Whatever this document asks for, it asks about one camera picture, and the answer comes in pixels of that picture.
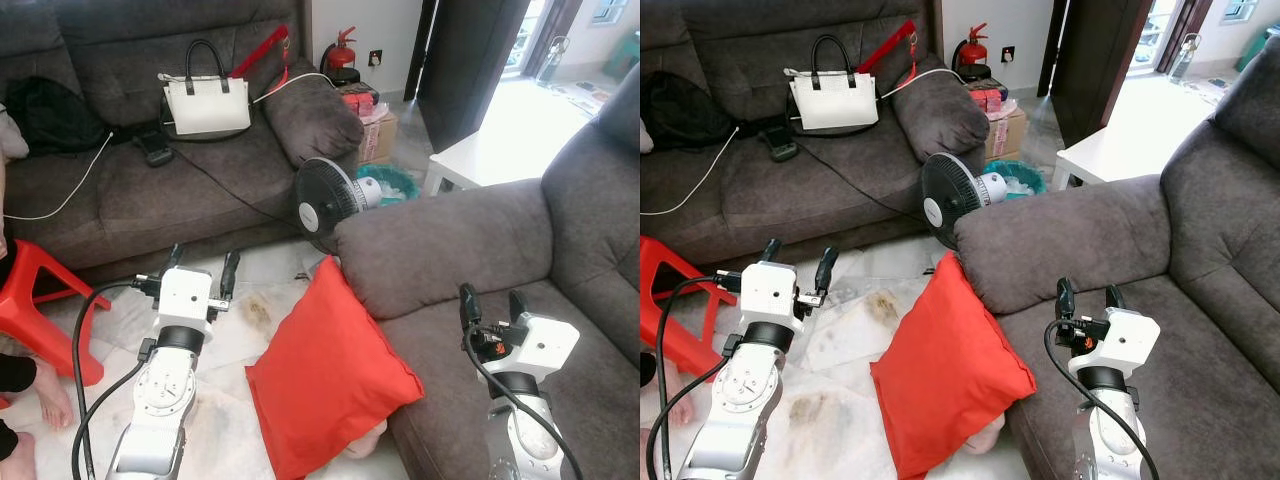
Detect red pillow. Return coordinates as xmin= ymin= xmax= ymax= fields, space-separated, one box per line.
xmin=245 ymin=257 xmax=426 ymax=480
xmin=870 ymin=252 xmax=1039 ymax=480

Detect teal basket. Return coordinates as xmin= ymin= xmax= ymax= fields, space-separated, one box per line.
xmin=985 ymin=159 xmax=1049 ymax=199
xmin=355 ymin=164 xmax=422 ymax=209

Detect black table fan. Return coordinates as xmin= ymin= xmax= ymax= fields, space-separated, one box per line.
xmin=919 ymin=151 xmax=1012 ymax=252
xmin=294 ymin=157 xmax=384 ymax=255

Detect person's bare foot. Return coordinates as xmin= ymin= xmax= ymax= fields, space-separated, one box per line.
xmin=30 ymin=358 xmax=77 ymax=430
xmin=0 ymin=430 xmax=37 ymax=480
xmin=664 ymin=384 xmax=702 ymax=427

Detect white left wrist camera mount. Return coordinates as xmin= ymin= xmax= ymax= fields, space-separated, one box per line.
xmin=157 ymin=267 xmax=214 ymax=333
xmin=739 ymin=262 xmax=802 ymax=338

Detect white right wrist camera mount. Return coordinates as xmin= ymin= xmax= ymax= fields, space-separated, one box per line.
xmin=1068 ymin=307 xmax=1162 ymax=383
xmin=498 ymin=313 xmax=582 ymax=383

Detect white handbag black handles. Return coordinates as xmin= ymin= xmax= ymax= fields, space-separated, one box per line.
xmin=786 ymin=34 xmax=882 ymax=137
xmin=160 ymin=40 xmax=254 ymax=139

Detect black backpack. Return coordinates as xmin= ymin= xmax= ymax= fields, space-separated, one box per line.
xmin=5 ymin=77 xmax=113 ymax=157
xmin=640 ymin=70 xmax=742 ymax=152

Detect red strap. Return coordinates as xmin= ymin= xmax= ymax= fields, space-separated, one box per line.
xmin=855 ymin=19 xmax=922 ymax=93
xmin=230 ymin=25 xmax=293 ymax=96

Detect white low table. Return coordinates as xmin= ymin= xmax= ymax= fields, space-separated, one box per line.
xmin=425 ymin=78 xmax=603 ymax=197
xmin=1053 ymin=74 xmax=1228 ymax=192

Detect red fire extinguisher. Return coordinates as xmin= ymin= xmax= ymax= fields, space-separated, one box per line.
xmin=320 ymin=27 xmax=360 ymax=87
xmin=950 ymin=22 xmax=992 ymax=83

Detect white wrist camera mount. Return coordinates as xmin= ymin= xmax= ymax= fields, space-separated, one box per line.
xmin=739 ymin=262 xmax=802 ymax=338
xmin=157 ymin=267 xmax=214 ymax=333
xmin=1068 ymin=307 xmax=1162 ymax=383
xmin=498 ymin=313 xmax=582 ymax=383

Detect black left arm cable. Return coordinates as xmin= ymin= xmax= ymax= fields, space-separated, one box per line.
xmin=70 ymin=278 xmax=163 ymax=480
xmin=645 ymin=275 xmax=747 ymax=480

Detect white cable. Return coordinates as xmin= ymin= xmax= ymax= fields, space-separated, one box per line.
xmin=0 ymin=72 xmax=336 ymax=222
xmin=640 ymin=67 xmax=967 ymax=217

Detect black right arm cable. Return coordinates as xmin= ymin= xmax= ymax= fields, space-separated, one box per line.
xmin=462 ymin=328 xmax=584 ymax=480
xmin=1043 ymin=320 xmax=1162 ymax=480

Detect grey fabric sofa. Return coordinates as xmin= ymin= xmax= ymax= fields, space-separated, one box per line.
xmin=0 ymin=0 xmax=366 ymax=286
xmin=640 ymin=0 xmax=991 ymax=268
xmin=955 ymin=35 xmax=1280 ymax=480
xmin=335 ymin=60 xmax=641 ymax=480

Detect red packet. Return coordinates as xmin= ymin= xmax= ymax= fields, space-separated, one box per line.
xmin=964 ymin=83 xmax=1007 ymax=117
xmin=340 ymin=84 xmax=380 ymax=122

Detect dark wooden door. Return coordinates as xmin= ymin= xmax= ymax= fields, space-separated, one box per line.
xmin=413 ymin=0 xmax=532 ymax=153
xmin=1048 ymin=0 xmax=1162 ymax=150

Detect black power adapter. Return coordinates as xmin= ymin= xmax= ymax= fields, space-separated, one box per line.
xmin=754 ymin=117 xmax=802 ymax=164
xmin=134 ymin=128 xmax=177 ymax=167

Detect thin black cable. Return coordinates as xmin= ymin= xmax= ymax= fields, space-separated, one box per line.
xmin=795 ymin=145 xmax=929 ymax=223
xmin=165 ymin=148 xmax=303 ymax=229

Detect clear water bottle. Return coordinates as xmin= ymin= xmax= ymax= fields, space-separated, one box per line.
xmin=1169 ymin=32 xmax=1202 ymax=84
xmin=539 ymin=36 xmax=572 ymax=87

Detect red plastic stool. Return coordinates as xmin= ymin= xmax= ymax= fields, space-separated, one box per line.
xmin=640 ymin=234 xmax=737 ymax=382
xmin=0 ymin=239 xmax=113 ymax=388

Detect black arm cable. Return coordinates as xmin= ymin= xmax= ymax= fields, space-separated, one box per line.
xmin=462 ymin=328 xmax=584 ymax=480
xmin=70 ymin=278 xmax=163 ymax=480
xmin=1043 ymin=320 xmax=1162 ymax=480
xmin=645 ymin=275 xmax=747 ymax=480

